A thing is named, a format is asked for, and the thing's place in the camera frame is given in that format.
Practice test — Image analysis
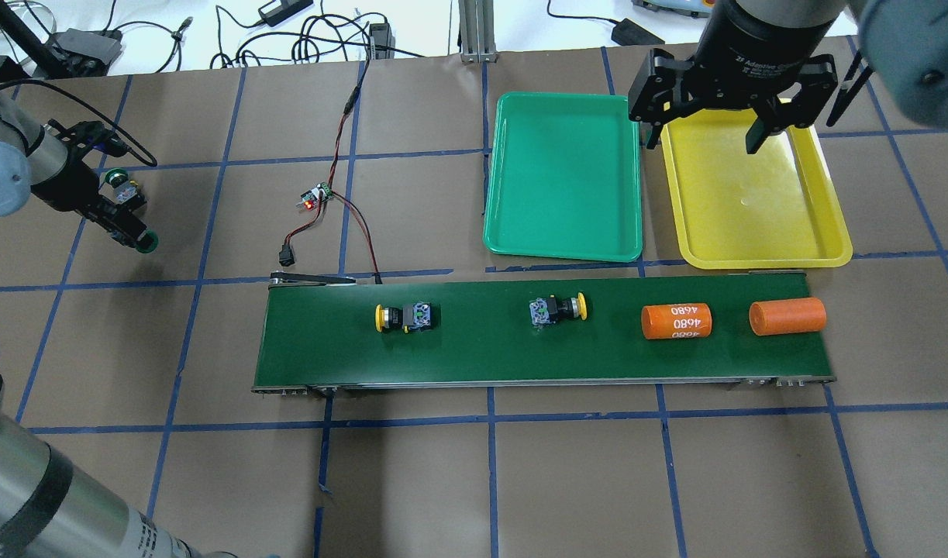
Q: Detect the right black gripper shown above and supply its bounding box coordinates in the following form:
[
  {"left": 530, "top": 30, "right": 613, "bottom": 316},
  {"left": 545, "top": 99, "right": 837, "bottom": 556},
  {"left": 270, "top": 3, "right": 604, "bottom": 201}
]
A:
[{"left": 627, "top": 1, "right": 839, "bottom": 154}]

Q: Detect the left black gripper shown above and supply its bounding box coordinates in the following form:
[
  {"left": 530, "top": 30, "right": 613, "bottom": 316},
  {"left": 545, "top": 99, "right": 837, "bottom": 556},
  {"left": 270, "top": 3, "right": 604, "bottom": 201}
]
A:
[{"left": 32, "top": 120, "right": 147, "bottom": 245}]

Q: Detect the orange cylinder with white print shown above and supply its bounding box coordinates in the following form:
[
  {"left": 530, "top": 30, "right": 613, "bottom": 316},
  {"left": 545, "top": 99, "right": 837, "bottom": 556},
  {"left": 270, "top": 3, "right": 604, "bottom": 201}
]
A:
[{"left": 640, "top": 301, "right": 712, "bottom": 340}]

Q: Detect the plain orange cylinder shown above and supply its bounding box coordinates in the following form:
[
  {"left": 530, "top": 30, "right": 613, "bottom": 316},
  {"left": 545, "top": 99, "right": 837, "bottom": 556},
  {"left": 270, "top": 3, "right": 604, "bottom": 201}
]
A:
[{"left": 749, "top": 297, "right": 827, "bottom": 336}]

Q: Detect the yellow push button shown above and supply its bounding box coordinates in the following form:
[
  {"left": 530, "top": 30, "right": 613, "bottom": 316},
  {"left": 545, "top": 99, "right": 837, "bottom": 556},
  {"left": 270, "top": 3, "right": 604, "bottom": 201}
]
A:
[
  {"left": 529, "top": 292, "right": 588, "bottom": 328},
  {"left": 374, "top": 301, "right": 437, "bottom": 333}
]

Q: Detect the green push button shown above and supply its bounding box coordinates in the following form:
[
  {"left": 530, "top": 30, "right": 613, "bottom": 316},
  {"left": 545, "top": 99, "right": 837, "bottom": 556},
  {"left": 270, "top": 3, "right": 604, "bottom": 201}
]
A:
[
  {"left": 133, "top": 229, "right": 160, "bottom": 254},
  {"left": 104, "top": 168, "right": 145, "bottom": 205}
]

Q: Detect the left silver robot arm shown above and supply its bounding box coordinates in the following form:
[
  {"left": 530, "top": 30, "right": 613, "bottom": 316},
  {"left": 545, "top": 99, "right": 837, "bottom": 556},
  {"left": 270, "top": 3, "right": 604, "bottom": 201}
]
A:
[{"left": 0, "top": 78, "right": 159, "bottom": 253}]

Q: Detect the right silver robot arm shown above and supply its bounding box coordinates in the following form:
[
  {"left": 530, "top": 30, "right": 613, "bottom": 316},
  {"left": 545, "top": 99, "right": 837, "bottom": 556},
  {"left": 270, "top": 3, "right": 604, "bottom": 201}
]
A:
[{"left": 627, "top": 1, "right": 948, "bottom": 154}]

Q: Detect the yellow plastic tray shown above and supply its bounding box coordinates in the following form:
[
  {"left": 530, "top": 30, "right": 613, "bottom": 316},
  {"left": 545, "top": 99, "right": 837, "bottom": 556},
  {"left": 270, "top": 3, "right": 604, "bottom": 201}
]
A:
[{"left": 659, "top": 109, "right": 853, "bottom": 270}]

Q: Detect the black power adapter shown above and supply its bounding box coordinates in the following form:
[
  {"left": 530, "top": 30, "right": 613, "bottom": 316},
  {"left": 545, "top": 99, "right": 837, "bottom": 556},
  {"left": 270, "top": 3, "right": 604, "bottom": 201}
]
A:
[{"left": 610, "top": 19, "right": 665, "bottom": 47}]

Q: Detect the black usb hub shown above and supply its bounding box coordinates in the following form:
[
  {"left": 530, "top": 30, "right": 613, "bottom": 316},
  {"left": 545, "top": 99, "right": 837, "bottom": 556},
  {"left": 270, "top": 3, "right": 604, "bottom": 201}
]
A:
[{"left": 51, "top": 28, "right": 122, "bottom": 67}]

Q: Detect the green plastic tray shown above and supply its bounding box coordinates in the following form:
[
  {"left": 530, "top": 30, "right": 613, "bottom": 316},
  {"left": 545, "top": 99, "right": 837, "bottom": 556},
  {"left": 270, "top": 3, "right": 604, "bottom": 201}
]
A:
[{"left": 483, "top": 91, "right": 643, "bottom": 264}]

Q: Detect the small speed controller board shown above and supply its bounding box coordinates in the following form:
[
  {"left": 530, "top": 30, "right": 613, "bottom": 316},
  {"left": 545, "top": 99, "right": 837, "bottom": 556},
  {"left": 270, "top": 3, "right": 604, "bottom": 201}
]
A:
[{"left": 298, "top": 181, "right": 334, "bottom": 212}]

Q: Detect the green conveyor belt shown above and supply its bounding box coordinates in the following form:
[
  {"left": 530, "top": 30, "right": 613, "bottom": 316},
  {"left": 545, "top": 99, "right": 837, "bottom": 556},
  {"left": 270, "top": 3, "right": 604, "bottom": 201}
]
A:
[{"left": 253, "top": 274, "right": 836, "bottom": 393}]

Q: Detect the aluminium frame post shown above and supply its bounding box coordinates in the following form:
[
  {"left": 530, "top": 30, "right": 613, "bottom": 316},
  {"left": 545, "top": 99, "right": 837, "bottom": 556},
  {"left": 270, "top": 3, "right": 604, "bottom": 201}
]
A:
[{"left": 458, "top": 0, "right": 498, "bottom": 64}]

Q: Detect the red black wire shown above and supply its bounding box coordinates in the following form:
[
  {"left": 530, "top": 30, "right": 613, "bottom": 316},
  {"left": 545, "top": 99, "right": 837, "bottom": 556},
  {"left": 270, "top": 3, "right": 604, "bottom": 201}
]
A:
[{"left": 281, "top": 58, "right": 383, "bottom": 284}]

